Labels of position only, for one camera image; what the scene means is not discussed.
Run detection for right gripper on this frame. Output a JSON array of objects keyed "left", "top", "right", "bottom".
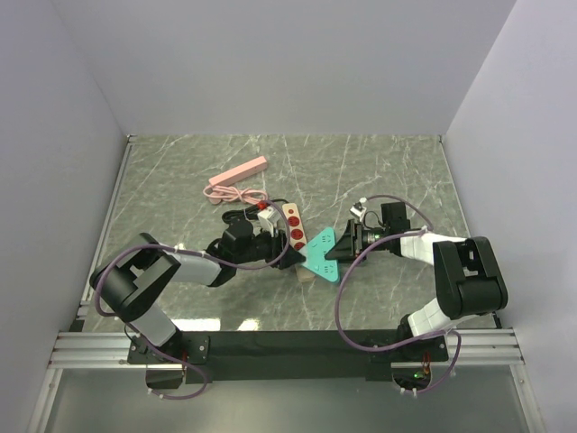
[{"left": 325, "top": 218, "right": 391, "bottom": 264}]

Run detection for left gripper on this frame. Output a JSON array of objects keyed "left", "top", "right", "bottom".
[{"left": 235, "top": 224, "right": 307, "bottom": 270}]

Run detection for teal triangular power strip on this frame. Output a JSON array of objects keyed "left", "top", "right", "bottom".
[{"left": 299, "top": 227, "right": 340, "bottom": 283}]

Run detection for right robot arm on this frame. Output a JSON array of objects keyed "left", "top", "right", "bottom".
[{"left": 325, "top": 195, "right": 508, "bottom": 360}]

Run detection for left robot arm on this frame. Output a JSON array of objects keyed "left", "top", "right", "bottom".
[{"left": 89, "top": 220, "right": 306, "bottom": 363}]

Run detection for beige red power strip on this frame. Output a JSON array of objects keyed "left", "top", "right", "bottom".
[{"left": 281, "top": 202, "right": 316, "bottom": 283}]

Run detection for pink power strip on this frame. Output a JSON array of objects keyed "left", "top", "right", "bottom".
[{"left": 208, "top": 156, "right": 268, "bottom": 188}]

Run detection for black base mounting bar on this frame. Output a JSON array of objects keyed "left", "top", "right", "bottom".
[{"left": 125, "top": 331, "right": 452, "bottom": 384}]

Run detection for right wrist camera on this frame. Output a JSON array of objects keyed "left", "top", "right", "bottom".
[{"left": 350, "top": 198, "right": 368, "bottom": 223}]

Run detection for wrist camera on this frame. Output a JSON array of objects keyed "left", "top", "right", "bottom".
[
  {"left": 257, "top": 201, "right": 279, "bottom": 236},
  {"left": 350, "top": 198, "right": 368, "bottom": 223}
]

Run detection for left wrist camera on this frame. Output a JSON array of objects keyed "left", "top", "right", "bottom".
[{"left": 257, "top": 201, "right": 279, "bottom": 236}]

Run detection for black coiled power cord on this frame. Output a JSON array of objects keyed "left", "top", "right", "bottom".
[{"left": 221, "top": 198, "right": 290, "bottom": 225}]

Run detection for pink power cord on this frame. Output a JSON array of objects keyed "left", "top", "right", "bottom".
[{"left": 202, "top": 183, "right": 268, "bottom": 207}]

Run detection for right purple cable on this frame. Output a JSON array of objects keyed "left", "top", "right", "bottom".
[{"left": 336, "top": 194, "right": 462, "bottom": 393}]

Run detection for purple cable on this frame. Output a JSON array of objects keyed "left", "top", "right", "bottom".
[
  {"left": 336, "top": 194, "right": 462, "bottom": 393},
  {"left": 93, "top": 200, "right": 289, "bottom": 401}
]

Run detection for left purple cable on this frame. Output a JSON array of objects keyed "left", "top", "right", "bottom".
[{"left": 93, "top": 200, "right": 289, "bottom": 401}]

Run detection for aluminium table edge rail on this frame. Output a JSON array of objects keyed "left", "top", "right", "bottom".
[{"left": 68, "top": 134, "right": 137, "bottom": 332}]

